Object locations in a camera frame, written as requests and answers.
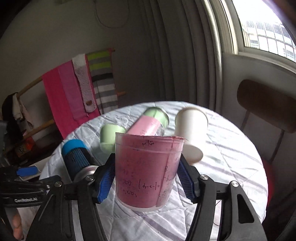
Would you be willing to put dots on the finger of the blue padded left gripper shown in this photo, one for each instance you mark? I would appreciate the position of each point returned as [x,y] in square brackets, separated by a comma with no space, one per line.
[27,171]

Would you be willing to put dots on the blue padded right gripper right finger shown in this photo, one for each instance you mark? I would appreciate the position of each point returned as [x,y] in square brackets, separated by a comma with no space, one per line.
[190,179]

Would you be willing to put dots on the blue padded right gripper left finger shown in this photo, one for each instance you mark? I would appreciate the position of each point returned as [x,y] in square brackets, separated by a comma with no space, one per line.
[101,179]

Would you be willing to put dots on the pink plastic cup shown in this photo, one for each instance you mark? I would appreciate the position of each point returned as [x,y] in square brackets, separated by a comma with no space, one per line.
[145,169]

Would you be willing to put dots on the small green paper cup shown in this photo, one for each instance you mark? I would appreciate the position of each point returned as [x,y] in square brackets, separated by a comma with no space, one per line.
[107,137]

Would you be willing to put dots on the white paper cup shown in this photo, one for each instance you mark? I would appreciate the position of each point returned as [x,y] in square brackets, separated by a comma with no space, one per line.
[191,124]

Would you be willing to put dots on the person's hand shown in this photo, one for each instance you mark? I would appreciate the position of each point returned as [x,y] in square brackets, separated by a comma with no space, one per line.
[17,227]

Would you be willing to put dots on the blue black metal can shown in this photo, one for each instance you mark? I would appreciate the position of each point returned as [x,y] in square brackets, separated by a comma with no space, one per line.
[76,157]

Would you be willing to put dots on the white striped quilted table cover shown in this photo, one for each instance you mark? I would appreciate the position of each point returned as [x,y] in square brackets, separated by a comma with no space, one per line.
[229,155]

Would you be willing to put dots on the wooden towel rack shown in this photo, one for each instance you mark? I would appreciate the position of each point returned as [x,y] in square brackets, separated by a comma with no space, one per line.
[39,108]

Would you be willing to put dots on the hanging dark clothes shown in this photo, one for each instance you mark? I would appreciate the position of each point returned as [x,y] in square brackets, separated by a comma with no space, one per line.
[16,116]

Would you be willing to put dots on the green pink labelled can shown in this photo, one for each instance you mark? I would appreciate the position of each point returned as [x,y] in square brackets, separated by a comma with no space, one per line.
[152,122]

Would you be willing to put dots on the hot pink towel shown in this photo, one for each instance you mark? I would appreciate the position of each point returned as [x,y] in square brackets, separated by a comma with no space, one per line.
[59,105]

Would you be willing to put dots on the light pink towel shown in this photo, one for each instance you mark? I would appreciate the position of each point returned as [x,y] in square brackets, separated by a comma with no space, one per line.
[72,90]

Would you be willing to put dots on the brown wooden chair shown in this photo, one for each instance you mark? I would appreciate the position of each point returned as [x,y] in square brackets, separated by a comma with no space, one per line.
[272,106]

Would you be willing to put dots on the striped grey green scarf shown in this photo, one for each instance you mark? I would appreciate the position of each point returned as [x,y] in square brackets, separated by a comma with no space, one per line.
[100,67]

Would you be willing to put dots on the knitted pink white scarf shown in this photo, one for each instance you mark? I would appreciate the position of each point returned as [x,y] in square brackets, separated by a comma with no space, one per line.
[82,74]

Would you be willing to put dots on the grey curtain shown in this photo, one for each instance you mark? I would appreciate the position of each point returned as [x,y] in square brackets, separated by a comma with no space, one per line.
[186,51]

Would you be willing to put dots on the white framed window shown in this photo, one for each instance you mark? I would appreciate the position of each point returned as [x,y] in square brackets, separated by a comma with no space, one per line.
[257,32]

